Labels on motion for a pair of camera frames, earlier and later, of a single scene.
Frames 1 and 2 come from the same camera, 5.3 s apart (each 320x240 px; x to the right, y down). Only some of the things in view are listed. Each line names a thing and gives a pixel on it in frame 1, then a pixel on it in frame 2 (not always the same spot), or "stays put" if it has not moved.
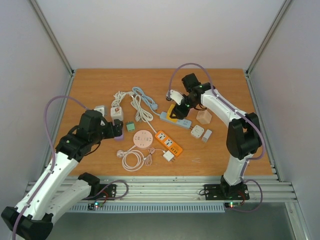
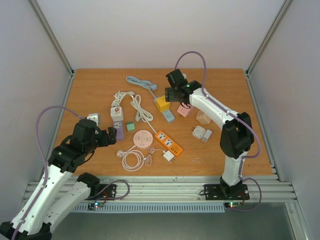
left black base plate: [107, 192] stays put
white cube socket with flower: [116, 113] stays put
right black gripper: [180, 110] to [170, 94]
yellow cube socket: [168, 117] to [161, 104]
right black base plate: [225, 192] stays put
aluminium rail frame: [187, 189] stays put
